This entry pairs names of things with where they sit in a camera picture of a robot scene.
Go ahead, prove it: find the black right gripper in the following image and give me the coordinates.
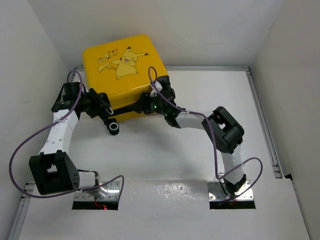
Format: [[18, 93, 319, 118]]
[[130, 91, 168, 116]]

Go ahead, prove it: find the yellow suitcase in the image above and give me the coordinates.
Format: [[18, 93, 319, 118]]
[[82, 34, 175, 126]]

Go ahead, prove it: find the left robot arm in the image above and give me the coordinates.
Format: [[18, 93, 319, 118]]
[[29, 82, 119, 196]]

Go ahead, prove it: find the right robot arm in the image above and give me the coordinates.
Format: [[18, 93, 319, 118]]
[[135, 89, 247, 196]]

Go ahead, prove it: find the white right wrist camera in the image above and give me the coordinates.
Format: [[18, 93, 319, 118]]
[[150, 80, 163, 98]]

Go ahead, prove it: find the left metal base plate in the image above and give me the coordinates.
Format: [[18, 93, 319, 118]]
[[73, 180, 121, 202]]

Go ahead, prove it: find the metal base plate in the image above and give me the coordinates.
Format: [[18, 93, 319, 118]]
[[207, 180, 254, 203], [73, 180, 121, 202]]

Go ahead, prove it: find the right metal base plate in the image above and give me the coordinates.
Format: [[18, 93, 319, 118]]
[[207, 180, 254, 203]]

